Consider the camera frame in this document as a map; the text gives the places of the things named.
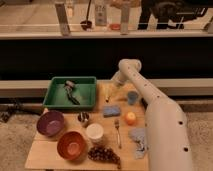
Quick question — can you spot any pale yellow banana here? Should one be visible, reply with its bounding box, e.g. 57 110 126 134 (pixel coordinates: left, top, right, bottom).
104 85 112 103

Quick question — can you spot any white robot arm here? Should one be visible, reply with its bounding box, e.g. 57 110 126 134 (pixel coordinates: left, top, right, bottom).
112 59 194 171

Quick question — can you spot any blue cup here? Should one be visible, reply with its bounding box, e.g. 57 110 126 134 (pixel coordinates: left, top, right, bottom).
127 91 139 105

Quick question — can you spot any small metal cup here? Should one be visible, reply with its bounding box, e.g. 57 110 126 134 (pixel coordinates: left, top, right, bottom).
78 112 89 127

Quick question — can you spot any white cup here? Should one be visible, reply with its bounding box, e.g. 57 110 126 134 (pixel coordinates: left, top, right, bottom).
86 123 104 143

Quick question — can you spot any blue sponge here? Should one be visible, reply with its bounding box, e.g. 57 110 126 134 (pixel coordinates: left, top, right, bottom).
103 105 121 117

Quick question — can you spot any orange fruit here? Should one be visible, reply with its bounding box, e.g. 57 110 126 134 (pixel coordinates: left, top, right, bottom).
124 112 137 125

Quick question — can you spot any grey black tool in tray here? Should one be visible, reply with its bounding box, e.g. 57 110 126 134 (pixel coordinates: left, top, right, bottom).
64 80 80 105

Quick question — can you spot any blue grey cloth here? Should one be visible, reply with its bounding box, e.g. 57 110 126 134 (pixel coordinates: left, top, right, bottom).
128 128 147 159

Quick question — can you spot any wooden board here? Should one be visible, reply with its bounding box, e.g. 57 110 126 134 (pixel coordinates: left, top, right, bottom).
25 83 149 171

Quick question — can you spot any green plastic tray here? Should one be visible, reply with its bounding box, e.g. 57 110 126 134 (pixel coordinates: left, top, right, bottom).
43 76 97 110

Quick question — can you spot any dark grape bunch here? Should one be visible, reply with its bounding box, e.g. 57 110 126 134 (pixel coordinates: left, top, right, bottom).
88 146 121 169

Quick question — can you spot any orange bowl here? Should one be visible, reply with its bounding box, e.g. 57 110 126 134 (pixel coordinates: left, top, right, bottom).
57 131 86 161

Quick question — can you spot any purple bowl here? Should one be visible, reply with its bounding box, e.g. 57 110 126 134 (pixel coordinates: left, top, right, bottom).
36 110 64 137

